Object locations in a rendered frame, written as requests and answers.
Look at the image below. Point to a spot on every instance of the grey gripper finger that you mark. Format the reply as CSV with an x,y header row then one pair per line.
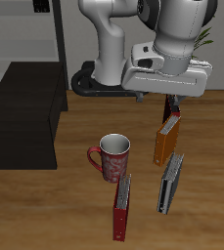
x,y
177,100
140,96

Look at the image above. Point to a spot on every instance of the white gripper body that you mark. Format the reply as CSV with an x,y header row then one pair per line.
x,y
164,83

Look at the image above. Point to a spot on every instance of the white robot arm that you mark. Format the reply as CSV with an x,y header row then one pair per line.
x,y
112,49

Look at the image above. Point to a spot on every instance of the dark red book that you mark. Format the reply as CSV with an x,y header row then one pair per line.
x,y
166,110

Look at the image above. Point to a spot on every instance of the orange book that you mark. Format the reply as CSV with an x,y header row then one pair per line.
x,y
166,143

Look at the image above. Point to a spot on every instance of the grey black book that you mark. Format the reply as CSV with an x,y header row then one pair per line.
x,y
169,185

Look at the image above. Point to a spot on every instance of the black items on shelf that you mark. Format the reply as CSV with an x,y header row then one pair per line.
x,y
41,5

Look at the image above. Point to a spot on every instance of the green pot plant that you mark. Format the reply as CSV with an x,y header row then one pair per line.
x,y
202,39

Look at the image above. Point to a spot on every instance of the red patterned mug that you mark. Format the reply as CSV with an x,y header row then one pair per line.
x,y
114,161

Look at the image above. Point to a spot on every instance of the dark wooden cabinet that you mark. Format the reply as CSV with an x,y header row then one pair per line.
x,y
22,114

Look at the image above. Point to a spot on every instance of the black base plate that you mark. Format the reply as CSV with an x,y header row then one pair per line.
x,y
80,85

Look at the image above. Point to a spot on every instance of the grey shelf with black frame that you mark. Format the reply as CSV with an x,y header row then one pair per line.
x,y
25,32

